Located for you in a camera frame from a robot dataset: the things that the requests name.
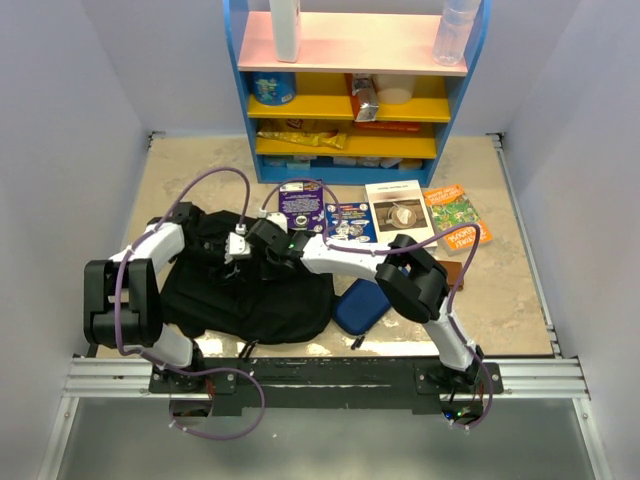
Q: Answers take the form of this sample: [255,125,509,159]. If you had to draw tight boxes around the black backpack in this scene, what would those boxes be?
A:
[160,211,335,345]

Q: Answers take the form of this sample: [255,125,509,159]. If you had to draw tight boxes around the brown leather wallet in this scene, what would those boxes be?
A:
[440,260,464,290]

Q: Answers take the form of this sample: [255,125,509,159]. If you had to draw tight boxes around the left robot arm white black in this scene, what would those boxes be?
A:
[83,202,207,392]

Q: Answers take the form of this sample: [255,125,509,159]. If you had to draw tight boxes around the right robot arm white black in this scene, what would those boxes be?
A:
[245,218,482,393]

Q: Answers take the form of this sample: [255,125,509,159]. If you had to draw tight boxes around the yellow chips bag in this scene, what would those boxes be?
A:
[256,119,348,149]

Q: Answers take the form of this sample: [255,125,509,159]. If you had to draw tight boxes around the silver orange snack bag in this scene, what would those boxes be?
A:
[351,74,379,123]

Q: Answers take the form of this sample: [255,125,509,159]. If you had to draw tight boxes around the purple book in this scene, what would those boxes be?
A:
[278,181,326,233]

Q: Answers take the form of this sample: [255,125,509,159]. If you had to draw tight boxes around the blue comic book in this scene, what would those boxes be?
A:
[325,202,377,243]

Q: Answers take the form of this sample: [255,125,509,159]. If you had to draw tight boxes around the blue zip pencil case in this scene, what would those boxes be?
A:
[332,279,391,336]

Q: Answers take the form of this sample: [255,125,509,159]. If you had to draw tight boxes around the white coffee cover book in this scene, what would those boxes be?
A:
[365,180,435,244]

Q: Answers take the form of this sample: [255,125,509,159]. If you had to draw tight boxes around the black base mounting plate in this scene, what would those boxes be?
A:
[149,356,504,420]

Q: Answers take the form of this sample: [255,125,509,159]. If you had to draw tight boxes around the orange flat box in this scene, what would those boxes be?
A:
[352,121,421,133]

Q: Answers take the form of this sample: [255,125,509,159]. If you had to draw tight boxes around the blue round tin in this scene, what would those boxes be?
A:
[252,72,297,106]

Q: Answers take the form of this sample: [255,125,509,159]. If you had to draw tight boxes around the blue shelf unit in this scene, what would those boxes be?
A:
[222,1,491,186]

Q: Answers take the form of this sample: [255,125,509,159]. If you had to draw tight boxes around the orange treehouse book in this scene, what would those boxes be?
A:
[423,184,493,255]

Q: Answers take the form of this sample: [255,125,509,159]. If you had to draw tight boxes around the white plastic tub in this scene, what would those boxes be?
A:
[373,74,416,105]

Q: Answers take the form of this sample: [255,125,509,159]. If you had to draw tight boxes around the white carton on shelf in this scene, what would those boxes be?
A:
[269,0,301,63]

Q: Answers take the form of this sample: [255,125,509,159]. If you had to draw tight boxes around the clear plastic bottle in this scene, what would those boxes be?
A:
[432,0,481,66]

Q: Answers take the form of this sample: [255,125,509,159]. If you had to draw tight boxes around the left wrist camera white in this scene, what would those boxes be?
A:
[225,224,251,264]

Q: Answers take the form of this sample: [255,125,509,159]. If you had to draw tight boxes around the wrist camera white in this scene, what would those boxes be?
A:
[225,224,251,264]
[258,210,288,233]

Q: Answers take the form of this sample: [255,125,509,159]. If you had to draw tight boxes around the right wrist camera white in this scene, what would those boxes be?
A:
[258,210,288,233]

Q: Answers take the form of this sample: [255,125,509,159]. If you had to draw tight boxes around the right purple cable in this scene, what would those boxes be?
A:
[261,182,496,431]

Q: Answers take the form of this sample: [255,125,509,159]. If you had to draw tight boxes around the aluminium rail frame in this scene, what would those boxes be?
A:
[41,136,612,479]

